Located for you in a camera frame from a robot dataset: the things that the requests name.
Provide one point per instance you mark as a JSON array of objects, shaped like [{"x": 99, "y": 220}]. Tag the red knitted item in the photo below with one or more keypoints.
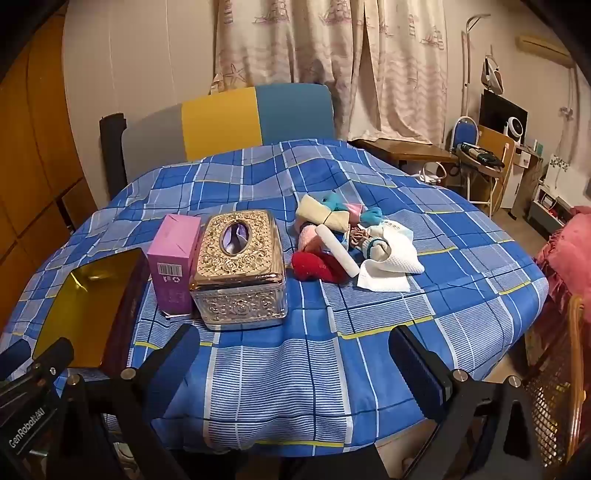
[{"x": 314, "y": 268}]

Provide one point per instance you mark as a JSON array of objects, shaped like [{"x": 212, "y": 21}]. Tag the white stand pole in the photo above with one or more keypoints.
[{"x": 467, "y": 55}]

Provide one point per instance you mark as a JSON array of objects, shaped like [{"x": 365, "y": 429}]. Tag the small wooden shelf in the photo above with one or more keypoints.
[{"x": 524, "y": 170}]

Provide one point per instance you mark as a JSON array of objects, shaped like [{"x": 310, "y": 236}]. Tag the ornate gold tissue box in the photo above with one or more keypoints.
[{"x": 240, "y": 286}]

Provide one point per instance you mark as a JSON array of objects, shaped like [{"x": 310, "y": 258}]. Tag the white steam iron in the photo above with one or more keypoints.
[{"x": 491, "y": 74}]

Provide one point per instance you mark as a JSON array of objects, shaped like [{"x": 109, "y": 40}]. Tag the black monitor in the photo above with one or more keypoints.
[{"x": 496, "y": 113}]

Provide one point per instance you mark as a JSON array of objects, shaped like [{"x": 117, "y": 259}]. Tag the white blue striped sock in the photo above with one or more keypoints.
[{"x": 376, "y": 248}]

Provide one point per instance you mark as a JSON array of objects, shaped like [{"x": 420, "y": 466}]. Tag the beige air conditioner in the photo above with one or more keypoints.
[{"x": 545, "y": 48}]

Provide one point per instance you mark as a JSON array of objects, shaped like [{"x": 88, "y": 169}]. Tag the white round fan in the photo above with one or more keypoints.
[{"x": 516, "y": 129}]

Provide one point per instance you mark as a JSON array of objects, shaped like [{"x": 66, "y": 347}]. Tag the pink cardboard box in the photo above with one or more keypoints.
[{"x": 173, "y": 258}]

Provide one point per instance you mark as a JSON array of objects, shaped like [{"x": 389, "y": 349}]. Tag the brown hair scrunchie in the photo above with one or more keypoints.
[{"x": 355, "y": 237}]

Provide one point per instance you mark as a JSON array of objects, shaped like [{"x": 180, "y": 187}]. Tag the blue plaid sheet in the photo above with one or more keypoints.
[{"x": 323, "y": 369}]

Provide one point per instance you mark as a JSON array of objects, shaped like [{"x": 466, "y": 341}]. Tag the grey yellow blue chair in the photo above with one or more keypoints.
[{"x": 217, "y": 120}]

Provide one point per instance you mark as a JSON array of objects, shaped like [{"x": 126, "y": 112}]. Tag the dark red tray gold interior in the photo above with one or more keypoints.
[{"x": 78, "y": 314}]

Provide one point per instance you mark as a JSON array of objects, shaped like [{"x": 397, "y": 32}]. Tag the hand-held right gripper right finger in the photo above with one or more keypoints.
[{"x": 411, "y": 362}]

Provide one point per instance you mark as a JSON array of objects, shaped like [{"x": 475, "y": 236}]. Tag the blue plush toy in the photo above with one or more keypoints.
[{"x": 330, "y": 201}]

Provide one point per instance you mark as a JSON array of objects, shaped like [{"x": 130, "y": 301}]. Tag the white waffle cloth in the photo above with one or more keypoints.
[{"x": 392, "y": 274}]

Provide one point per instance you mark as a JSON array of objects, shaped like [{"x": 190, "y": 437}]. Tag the white box leaf print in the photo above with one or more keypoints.
[{"x": 561, "y": 168}]

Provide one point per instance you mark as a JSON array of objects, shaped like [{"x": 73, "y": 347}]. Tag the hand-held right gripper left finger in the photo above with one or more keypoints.
[{"x": 178, "y": 355}]

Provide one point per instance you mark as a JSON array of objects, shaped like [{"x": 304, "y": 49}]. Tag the pink blanket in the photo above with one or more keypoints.
[{"x": 568, "y": 258}]

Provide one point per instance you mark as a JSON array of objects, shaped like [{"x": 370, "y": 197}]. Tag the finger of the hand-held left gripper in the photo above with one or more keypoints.
[{"x": 53, "y": 354}]

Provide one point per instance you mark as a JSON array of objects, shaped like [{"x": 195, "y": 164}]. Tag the brown wooden table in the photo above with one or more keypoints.
[{"x": 406, "y": 150}]

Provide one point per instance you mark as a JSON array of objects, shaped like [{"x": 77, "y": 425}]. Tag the wooden board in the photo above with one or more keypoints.
[{"x": 498, "y": 143}]

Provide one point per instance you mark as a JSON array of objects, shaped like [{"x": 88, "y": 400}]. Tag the wooden wardrobe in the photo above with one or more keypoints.
[{"x": 32, "y": 161}]

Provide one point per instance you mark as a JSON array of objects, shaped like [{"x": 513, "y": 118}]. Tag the patterned beige curtain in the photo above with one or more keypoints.
[{"x": 323, "y": 46}]

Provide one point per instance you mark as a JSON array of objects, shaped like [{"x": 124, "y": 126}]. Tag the white face mask packet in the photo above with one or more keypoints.
[{"x": 397, "y": 228}]

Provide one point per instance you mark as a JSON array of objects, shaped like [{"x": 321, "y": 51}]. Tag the black device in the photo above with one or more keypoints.
[{"x": 478, "y": 154}]

